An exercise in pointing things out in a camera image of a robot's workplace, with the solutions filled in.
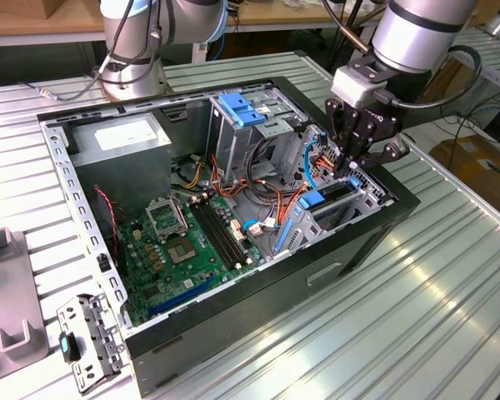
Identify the wooden desk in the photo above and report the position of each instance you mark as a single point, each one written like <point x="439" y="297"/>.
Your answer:
<point x="275" y="14"/>

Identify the metal optical drive cage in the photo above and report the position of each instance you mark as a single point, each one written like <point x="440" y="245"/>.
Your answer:
<point x="229" y="141"/>

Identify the black open PC case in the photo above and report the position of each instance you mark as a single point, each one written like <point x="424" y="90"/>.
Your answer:
<point x="241" y="308"/>

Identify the black case fan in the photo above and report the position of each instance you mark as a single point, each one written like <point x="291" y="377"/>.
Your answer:
<point x="108" y="216"/>

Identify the metal disk bay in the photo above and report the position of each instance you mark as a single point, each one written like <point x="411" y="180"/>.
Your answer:
<point x="371" y="200"/>

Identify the blue drive cage latch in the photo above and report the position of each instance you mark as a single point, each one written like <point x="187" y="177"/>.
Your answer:
<point x="241" y="112"/>

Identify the blue expansion slot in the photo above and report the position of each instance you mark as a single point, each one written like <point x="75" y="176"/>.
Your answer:
<point x="179" y="298"/>

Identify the brown square base plate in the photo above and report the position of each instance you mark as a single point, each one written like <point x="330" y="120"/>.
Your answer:
<point x="99" y="85"/>

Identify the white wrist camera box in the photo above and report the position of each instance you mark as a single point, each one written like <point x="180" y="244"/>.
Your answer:
<point x="354" y="87"/>

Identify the grey power supply unit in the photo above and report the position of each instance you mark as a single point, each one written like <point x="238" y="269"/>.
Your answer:
<point x="121" y="166"/>

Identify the green motherboard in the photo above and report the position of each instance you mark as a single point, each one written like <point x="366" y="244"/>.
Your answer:
<point x="179" y="279"/>

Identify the metal slot bracket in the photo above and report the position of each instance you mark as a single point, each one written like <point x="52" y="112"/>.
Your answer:
<point x="104" y="333"/>

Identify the black RAM slot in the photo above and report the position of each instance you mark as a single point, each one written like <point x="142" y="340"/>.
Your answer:
<point x="229" y="230"/>
<point x="217" y="234"/>
<point x="223" y="232"/>
<point x="211" y="236"/>

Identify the blue-tipped black latch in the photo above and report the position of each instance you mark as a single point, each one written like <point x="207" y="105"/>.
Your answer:
<point x="68" y="348"/>

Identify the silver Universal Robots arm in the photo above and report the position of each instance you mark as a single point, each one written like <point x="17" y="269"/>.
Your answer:
<point x="416" y="33"/>

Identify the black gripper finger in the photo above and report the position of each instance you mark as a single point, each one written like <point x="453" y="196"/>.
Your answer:
<point x="342" y="133"/>
<point x="387" y="154"/>

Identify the metal slat side table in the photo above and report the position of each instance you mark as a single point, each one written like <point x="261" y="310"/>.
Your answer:
<point x="498" y="71"/>

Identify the CPU socket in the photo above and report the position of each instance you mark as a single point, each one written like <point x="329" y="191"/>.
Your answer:
<point x="182" y="252"/>

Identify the grey parts rack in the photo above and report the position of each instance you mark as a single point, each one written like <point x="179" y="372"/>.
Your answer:
<point x="8" y="291"/>

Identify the large brown cardboard box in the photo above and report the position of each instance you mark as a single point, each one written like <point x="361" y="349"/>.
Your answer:
<point x="475" y="162"/>

